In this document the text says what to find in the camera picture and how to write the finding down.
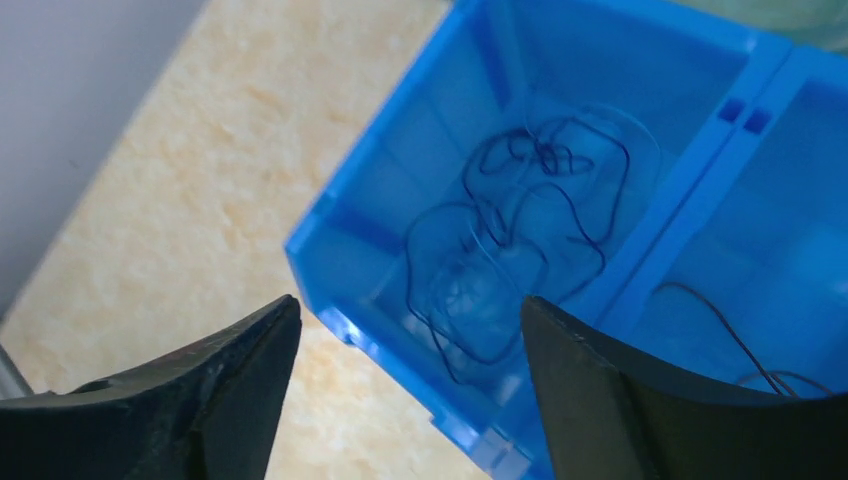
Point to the blue three-compartment bin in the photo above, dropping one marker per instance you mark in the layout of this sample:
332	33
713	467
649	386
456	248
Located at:
673	179

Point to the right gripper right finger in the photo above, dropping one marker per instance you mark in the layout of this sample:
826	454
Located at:
612	411

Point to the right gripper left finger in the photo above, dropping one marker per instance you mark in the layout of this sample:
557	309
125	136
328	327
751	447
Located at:
208	410

